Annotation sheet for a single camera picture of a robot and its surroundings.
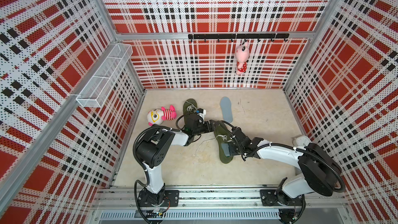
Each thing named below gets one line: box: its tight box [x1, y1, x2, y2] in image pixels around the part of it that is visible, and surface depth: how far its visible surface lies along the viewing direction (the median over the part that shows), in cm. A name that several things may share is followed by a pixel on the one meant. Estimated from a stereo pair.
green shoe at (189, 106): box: [182, 98, 198, 115], surface depth 107 cm
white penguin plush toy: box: [147, 104, 177, 127], surface depth 100 cm
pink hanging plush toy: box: [234, 41, 250, 75], surface depth 95 cm
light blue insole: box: [219, 96, 233, 123], surface depth 113 cm
